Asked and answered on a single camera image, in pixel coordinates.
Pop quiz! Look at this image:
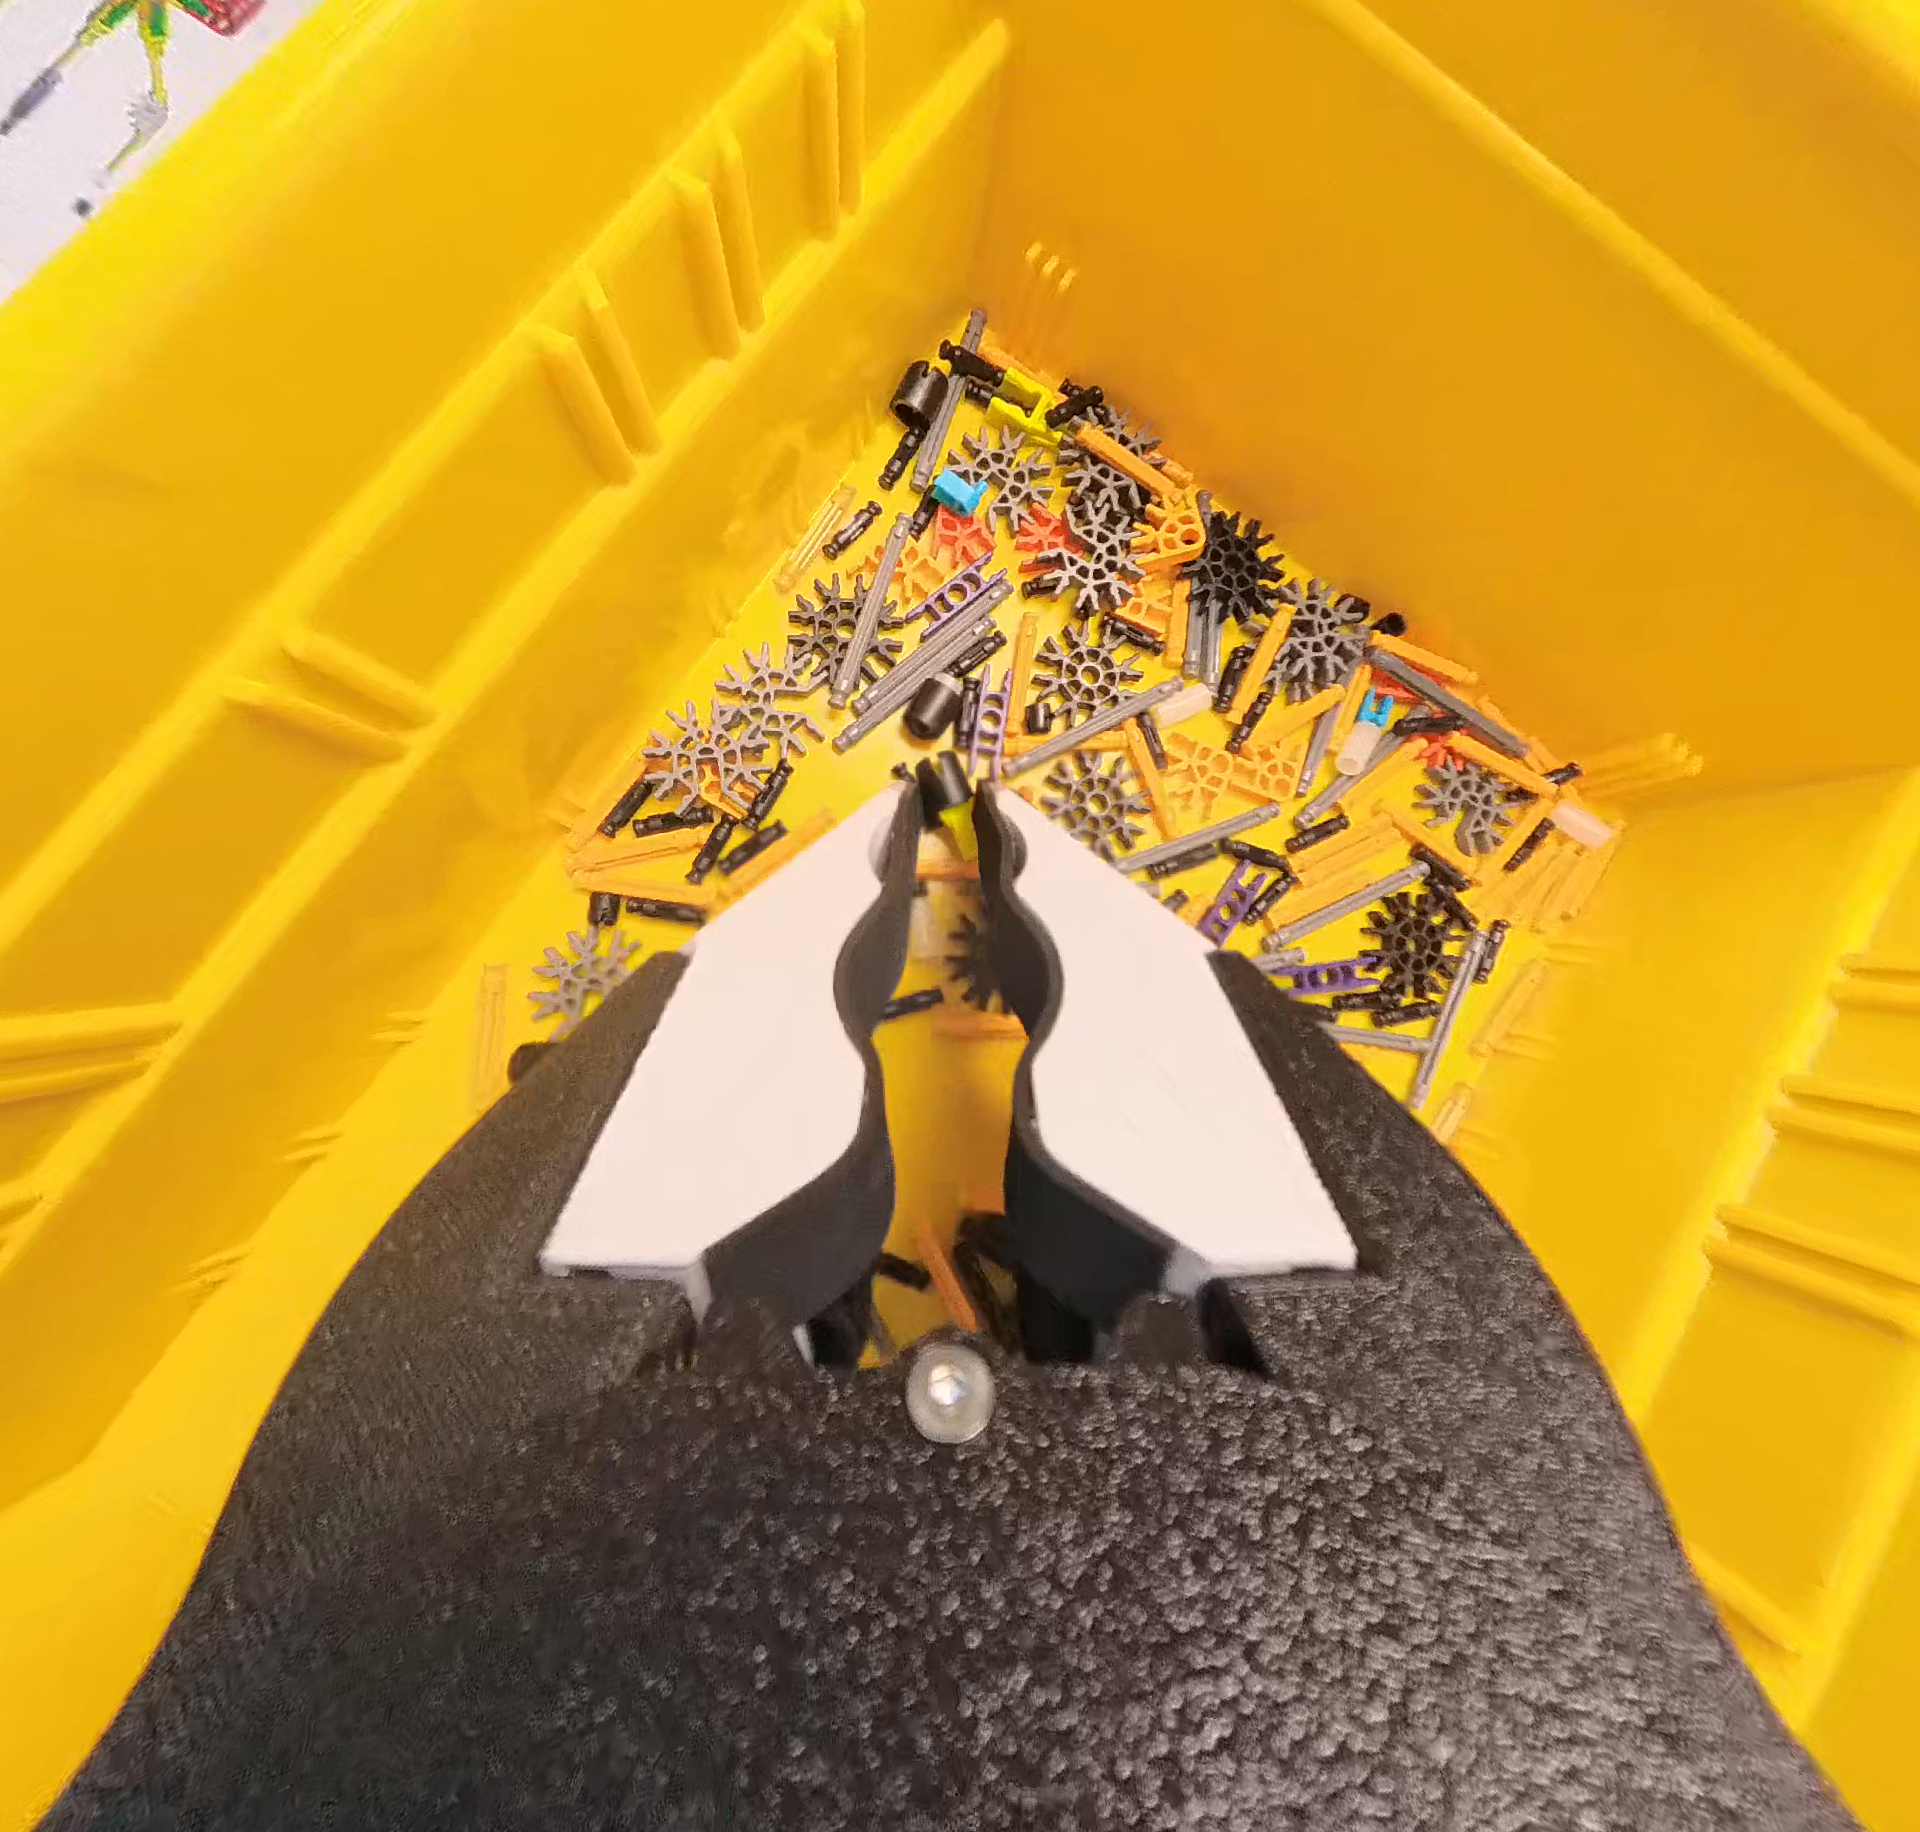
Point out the yellow plastic bin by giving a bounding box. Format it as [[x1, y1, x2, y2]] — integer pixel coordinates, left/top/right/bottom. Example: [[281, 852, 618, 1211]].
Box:
[[0, 0, 1920, 1832]]

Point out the printed instruction sheet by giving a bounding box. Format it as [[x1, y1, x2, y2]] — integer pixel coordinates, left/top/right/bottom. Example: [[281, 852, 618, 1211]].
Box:
[[0, 0, 340, 298]]

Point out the pile of grey orange connectors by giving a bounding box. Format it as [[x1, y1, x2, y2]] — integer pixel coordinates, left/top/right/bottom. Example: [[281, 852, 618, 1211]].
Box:
[[498, 303, 1637, 1141]]

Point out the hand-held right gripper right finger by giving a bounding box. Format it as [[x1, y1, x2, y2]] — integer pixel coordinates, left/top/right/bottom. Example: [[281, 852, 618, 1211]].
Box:
[[973, 781, 1358, 1356]]

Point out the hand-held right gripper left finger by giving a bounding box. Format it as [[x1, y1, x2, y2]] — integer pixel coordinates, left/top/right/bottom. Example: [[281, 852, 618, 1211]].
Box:
[[545, 781, 923, 1356]]

